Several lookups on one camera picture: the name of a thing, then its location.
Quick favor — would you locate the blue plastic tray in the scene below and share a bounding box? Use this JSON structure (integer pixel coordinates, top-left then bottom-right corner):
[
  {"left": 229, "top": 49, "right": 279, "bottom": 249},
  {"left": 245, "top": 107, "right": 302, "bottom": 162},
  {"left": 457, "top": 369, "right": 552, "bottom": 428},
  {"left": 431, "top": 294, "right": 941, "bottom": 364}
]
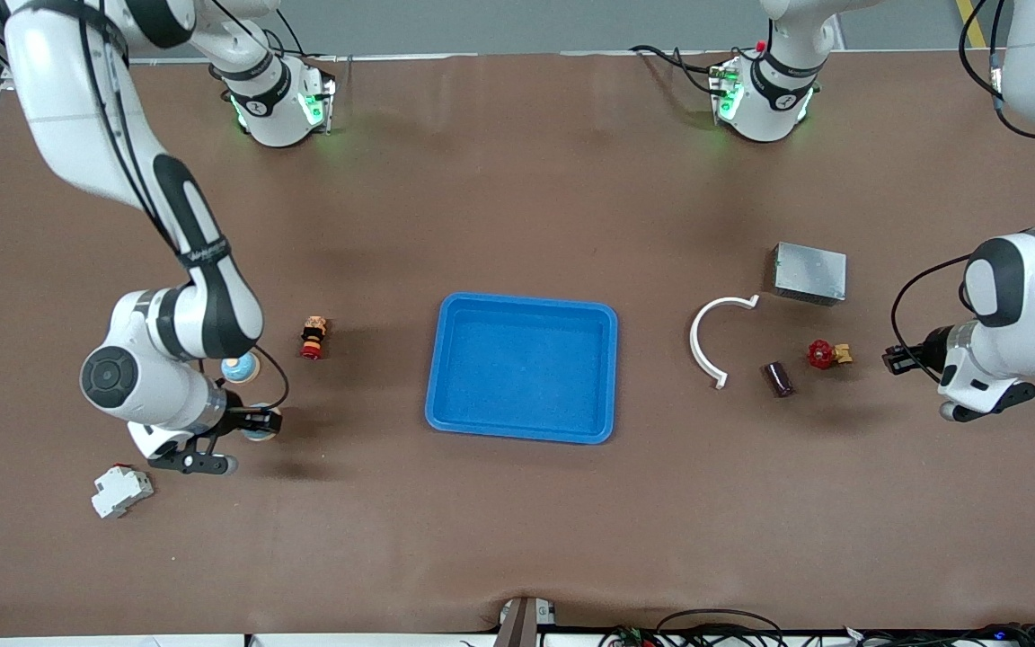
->
[{"left": 425, "top": 292, "right": 619, "bottom": 445}]

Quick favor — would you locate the brass valve with red handwheel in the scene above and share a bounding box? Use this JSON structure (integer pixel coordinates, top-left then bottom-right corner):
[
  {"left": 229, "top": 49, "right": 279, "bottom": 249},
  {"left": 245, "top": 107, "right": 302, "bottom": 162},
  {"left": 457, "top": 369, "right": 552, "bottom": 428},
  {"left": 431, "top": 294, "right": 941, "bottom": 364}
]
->
[{"left": 807, "top": 339, "right": 854, "bottom": 370}]

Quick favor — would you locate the red emergency stop button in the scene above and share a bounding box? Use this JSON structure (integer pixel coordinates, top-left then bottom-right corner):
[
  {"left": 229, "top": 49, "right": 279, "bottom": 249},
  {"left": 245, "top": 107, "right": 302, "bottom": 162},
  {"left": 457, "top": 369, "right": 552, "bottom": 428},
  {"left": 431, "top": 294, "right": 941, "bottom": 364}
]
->
[{"left": 300, "top": 315, "right": 330, "bottom": 360}]

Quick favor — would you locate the silver metal power supply box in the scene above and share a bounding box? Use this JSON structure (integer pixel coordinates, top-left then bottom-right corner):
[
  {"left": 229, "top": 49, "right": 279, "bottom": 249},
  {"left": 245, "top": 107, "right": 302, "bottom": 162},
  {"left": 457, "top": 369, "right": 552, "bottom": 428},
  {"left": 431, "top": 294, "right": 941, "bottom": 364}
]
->
[{"left": 773, "top": 242, "right": 848, "bottom": 307}]

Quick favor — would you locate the white circuit breaker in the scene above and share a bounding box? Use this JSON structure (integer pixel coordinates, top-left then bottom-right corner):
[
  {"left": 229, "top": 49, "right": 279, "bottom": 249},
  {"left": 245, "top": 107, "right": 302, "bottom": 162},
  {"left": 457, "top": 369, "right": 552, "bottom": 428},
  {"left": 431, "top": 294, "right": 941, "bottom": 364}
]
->
[{"left": 91, "top": 464, "right": 155, "bottom": 520}]

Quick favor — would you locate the brown table cover mat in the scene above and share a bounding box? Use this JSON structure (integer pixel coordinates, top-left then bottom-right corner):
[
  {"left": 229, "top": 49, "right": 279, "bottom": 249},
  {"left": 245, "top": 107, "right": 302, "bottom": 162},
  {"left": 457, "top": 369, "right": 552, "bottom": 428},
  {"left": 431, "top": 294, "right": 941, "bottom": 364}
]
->
[{"left": 0, "top": 49, "right": 1035, "bottom": 634}]

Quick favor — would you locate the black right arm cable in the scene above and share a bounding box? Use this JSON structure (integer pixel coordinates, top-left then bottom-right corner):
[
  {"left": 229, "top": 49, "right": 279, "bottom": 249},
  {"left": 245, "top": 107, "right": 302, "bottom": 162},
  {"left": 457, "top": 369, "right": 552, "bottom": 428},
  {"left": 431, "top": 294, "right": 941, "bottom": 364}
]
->
[{"left": 77, "top": 0, "right": 290, "bottom": 414}]

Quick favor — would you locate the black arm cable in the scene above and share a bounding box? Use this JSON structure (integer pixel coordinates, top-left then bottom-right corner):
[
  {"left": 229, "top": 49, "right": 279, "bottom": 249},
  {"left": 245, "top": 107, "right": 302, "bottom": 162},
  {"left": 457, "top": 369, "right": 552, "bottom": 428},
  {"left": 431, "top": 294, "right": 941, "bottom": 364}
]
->
[
  {"left": 890, "top": 0, "right": 1035, "bottom": 383},
  {"left": 77, "top": 0, "right": 290, "bottom": 414}
]

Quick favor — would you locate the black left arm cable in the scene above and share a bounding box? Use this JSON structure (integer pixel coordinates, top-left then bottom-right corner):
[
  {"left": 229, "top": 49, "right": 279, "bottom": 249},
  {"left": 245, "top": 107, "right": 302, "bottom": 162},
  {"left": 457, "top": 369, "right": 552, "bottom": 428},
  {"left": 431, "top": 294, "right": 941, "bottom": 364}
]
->
[{"left": 890, "top": 0, "right": 1035, "bottom": 383}]

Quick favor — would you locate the white half-ring pipe clamp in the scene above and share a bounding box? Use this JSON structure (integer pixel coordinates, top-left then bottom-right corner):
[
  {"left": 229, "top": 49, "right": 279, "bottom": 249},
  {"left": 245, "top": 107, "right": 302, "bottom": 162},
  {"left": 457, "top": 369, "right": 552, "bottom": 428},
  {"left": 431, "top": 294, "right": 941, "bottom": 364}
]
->
[{"left": 689, "top": 294, "right": 761, "bottom": 389}]

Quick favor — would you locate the black cable bundle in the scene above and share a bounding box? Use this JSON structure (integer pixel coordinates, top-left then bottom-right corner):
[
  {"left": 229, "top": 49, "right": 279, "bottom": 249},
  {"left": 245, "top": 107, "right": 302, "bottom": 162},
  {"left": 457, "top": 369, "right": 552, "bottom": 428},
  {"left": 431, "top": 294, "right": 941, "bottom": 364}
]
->
[{"left": 841, "top": 622, "right": 1035, "bottom": 647}]

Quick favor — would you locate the metal table edge bracket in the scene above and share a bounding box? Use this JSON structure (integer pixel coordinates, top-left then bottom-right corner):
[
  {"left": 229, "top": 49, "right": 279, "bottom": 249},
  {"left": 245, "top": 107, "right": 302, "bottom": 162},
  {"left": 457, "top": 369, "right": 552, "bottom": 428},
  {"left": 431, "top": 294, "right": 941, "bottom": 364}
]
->
[{"left": 498, "top": 597, "right": 558, "bottom": 647}]

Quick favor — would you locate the black cable loop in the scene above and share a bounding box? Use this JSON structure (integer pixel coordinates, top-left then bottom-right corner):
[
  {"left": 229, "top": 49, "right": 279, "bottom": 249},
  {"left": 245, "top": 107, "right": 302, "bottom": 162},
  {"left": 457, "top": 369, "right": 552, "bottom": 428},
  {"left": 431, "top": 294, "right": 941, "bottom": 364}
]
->
[{"left": 603, "top": 609, "right": 788, "bottom": 647}]

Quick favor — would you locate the black base cable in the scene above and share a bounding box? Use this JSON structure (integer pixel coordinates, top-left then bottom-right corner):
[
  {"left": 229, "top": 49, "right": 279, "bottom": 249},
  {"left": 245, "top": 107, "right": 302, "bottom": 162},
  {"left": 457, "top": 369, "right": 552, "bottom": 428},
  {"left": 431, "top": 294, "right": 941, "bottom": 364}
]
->
[{"left": 630, "top": 43, "right": 734, "bottom": 98}]

